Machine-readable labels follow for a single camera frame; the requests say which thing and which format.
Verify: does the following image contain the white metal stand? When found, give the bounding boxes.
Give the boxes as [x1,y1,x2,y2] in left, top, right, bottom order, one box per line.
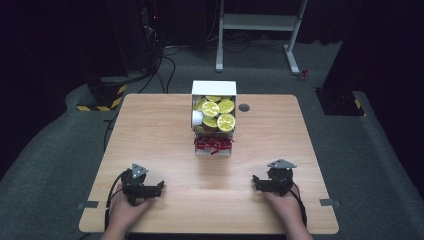
[215,0,310,76]

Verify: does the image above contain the black yellow striped base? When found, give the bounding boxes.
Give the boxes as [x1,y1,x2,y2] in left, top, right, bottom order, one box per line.
[76,75,128,113]

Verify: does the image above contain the black stand base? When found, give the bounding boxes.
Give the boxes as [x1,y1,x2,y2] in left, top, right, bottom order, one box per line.
[314,87,366,117]

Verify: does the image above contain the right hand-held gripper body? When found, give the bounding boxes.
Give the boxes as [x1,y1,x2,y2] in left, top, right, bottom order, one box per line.
[265,158,298,197]

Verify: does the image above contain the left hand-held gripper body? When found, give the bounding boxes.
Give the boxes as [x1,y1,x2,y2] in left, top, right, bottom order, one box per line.
[120,162,160,206]

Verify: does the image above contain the white cup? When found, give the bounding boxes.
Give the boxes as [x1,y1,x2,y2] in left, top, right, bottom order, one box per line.
[191,110,204,126]

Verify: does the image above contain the person's right hand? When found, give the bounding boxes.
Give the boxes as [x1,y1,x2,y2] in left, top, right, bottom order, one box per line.
[264,183,306,229]

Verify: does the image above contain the person's left hand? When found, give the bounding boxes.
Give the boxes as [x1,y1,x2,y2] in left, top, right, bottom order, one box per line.
[107,184,155,232]

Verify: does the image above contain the white cardboard box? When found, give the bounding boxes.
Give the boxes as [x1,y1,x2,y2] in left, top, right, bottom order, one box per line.
[190,79,238,157]

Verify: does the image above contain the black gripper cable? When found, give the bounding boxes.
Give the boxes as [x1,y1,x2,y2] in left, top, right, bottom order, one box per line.
[289,184,308,228]
[104,169,130,232]

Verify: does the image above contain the black floor cables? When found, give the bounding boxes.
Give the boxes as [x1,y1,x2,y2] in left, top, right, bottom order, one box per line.
[103,19,188,151]

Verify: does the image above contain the grey tape strip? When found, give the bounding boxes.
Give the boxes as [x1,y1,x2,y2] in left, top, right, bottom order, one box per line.
[76,200,100,211]
[319,198,342,209]

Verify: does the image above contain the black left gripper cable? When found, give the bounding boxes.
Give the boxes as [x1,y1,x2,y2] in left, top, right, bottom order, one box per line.
[104,169,130,232]

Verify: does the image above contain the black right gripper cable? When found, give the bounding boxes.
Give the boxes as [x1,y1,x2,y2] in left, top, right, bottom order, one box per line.
[289,184,308,228]

